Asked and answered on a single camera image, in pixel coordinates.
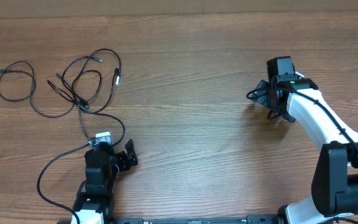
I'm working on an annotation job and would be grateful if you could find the black cable bundle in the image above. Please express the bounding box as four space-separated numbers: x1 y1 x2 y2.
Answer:
46 69 103 110

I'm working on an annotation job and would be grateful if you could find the black cable silver plug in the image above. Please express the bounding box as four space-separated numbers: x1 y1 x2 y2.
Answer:
60 48 126 147

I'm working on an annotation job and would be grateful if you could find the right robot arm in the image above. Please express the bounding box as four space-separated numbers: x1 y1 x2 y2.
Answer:
247 56 358 223

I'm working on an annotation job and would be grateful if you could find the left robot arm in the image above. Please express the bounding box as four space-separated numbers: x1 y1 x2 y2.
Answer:
71 138 138 223

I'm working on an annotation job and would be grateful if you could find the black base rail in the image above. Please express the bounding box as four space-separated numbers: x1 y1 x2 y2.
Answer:
108 214 287 224

